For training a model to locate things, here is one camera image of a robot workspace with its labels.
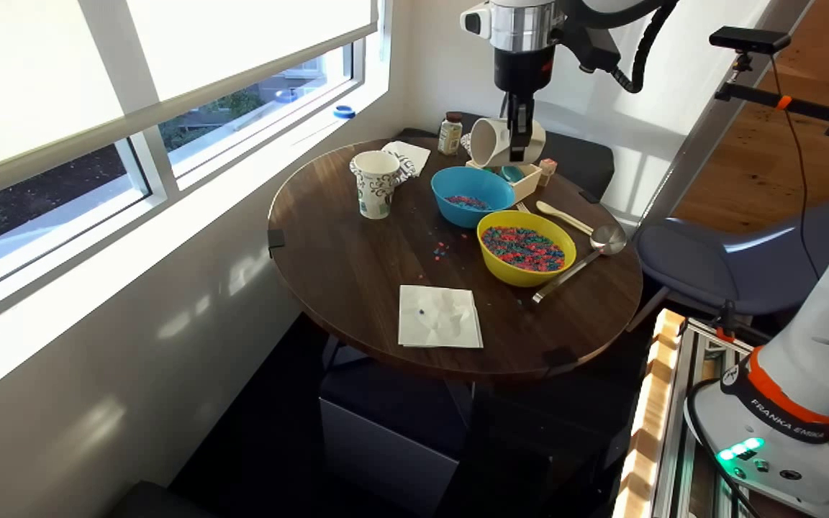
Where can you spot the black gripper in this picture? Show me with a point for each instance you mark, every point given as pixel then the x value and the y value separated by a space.
pixel 526 76

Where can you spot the cream ceramic mug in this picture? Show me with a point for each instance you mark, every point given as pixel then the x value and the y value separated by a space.
pixel 486 143

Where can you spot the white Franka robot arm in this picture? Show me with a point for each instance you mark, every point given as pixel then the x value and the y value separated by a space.
pixel 820 334

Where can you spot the blue plastic bowl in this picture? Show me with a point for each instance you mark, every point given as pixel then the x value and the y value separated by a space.
pixel 474 187

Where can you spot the yellow plastic bowl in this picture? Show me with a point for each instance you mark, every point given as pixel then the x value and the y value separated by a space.
pixel 516 276

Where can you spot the white mug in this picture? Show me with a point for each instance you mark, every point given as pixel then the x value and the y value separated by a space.
pixel 374 187

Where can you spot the teal measuring cup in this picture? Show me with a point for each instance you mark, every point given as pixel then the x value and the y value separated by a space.
pixel 515 173

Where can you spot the light wooden open box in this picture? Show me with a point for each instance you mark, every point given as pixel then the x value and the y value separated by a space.
pixel 532 181

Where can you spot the small labelled bottle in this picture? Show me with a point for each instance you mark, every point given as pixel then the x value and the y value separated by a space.
pixel 450 137

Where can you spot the wooden spoon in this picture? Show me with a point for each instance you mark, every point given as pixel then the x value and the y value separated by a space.
pixel 562 219

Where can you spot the crumpled white paper napkin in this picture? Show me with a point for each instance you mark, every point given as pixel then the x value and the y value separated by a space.
pixel 408 157

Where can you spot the multicoloured beads heap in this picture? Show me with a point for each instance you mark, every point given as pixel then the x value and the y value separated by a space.
pixel 526 248

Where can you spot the long metal serving spoon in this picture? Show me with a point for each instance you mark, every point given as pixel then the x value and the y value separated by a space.
pixel 611 239

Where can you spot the small blue sill object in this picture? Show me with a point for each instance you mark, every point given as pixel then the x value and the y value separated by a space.
pixel 343 111

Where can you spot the white square paper napkin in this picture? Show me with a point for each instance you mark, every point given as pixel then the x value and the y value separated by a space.
pixel 438 318

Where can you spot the blue-grey upholstered chair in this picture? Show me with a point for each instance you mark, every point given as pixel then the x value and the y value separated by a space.
pixel 749 268

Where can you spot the light wooden edge strip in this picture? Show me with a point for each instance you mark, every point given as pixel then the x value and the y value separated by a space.
pixel 646 420

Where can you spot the white box under table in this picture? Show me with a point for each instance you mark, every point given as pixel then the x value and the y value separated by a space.
pixel 388 449

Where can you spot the white roller blind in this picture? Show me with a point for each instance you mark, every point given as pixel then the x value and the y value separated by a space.
pixel 31 66

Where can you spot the black external camera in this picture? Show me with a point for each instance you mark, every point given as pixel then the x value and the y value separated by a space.
pixel 749 38

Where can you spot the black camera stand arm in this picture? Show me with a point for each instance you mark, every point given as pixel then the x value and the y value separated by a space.
pixel 808 108

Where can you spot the aluminium mounting frame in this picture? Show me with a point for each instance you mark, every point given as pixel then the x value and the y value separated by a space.
pixel 697 413

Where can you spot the white window frame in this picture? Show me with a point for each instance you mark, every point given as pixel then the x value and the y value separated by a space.
pixel 150 144

